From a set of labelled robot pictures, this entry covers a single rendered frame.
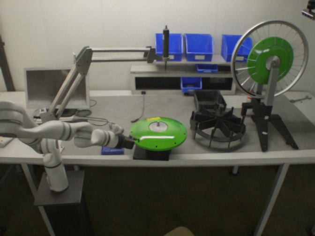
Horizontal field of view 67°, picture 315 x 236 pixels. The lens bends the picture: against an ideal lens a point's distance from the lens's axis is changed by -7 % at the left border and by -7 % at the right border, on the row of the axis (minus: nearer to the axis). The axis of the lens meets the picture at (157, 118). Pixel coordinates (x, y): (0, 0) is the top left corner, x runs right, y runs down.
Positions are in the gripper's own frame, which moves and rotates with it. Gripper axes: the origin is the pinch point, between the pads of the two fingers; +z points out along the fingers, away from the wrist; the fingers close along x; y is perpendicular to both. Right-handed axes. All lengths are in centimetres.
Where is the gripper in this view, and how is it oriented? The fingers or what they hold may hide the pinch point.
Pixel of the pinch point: (138, 139)
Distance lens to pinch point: 130.1
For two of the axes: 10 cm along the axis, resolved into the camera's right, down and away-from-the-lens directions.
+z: 5.6, 1.8, 8.0
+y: -4.0, 9.2, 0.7
